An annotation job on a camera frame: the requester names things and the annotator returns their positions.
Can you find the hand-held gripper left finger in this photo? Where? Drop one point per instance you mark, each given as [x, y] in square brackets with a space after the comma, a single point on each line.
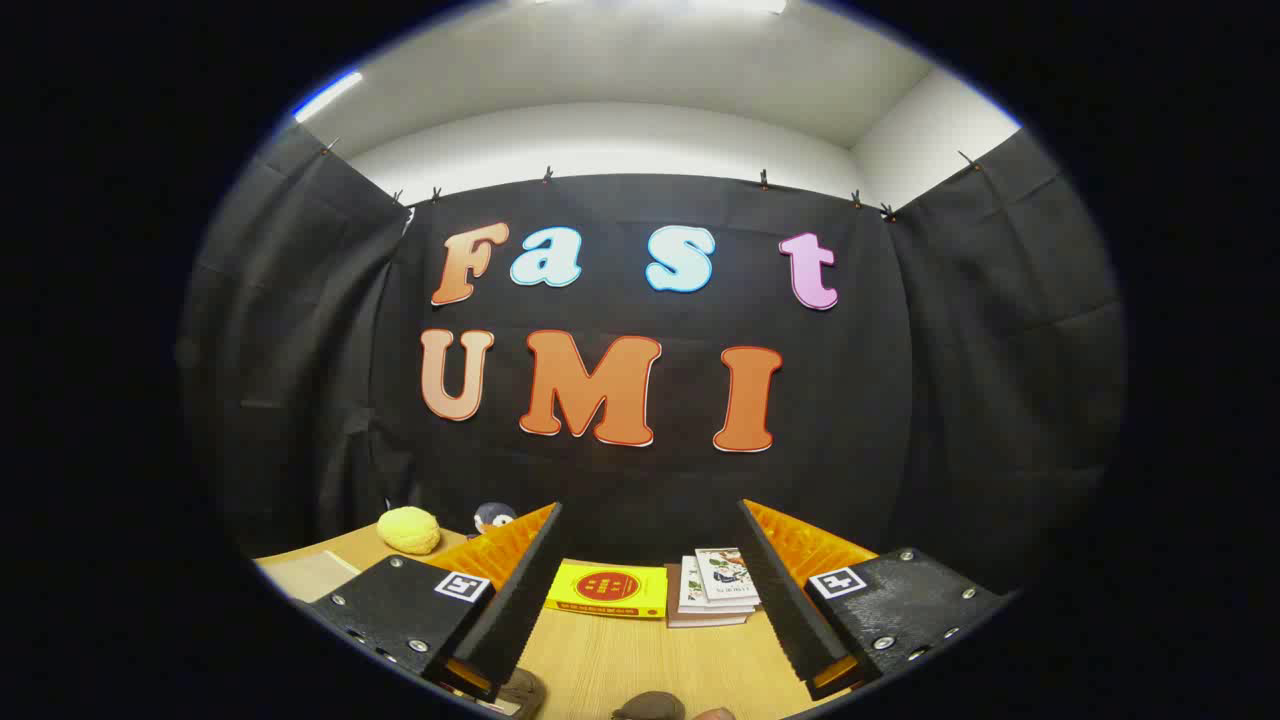
[520, 600]

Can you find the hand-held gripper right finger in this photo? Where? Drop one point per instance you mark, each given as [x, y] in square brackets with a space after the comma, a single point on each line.
[785, 600]

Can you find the brown fuzzy shoe with bow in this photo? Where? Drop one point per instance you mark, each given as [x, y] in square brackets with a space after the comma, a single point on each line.
[650, 707]
[522, 690]

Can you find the cream fabric storage box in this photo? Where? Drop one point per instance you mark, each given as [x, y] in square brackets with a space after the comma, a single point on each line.
[305, 577]

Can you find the white book with illustrated cover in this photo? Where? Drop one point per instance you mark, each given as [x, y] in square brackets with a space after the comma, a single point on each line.
[726, 575]

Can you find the blue white penguin plush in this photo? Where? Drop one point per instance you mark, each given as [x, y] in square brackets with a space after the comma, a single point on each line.
[492, 518]

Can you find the yellow book with red circle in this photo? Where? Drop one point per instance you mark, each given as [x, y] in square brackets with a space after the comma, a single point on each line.
[608, 588]

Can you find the yellow bun plush toy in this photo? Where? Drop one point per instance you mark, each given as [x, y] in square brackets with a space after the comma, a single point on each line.
[408, 530]

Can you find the row of black cloth clips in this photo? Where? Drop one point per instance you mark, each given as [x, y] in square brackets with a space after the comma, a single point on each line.
[548, 176]

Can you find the long ceiling light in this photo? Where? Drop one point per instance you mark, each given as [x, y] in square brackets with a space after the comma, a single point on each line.
[327, 96]

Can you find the wide ceiling light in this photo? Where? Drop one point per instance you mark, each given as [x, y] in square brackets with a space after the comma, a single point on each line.
[700, 4]

